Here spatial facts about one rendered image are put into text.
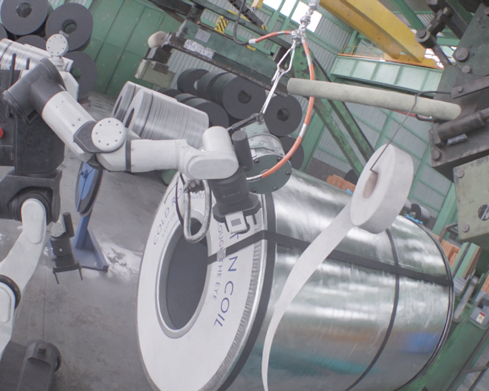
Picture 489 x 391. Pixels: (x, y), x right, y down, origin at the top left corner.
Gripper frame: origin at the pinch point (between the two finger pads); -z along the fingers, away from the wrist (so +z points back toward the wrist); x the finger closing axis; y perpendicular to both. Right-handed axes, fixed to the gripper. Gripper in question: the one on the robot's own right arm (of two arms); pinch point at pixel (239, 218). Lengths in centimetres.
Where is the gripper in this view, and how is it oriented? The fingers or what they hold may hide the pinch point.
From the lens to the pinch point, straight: 108.7
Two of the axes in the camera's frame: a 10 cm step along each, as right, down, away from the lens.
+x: 9.6, -2.7, 0.4
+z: -1.6, -6.8, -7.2
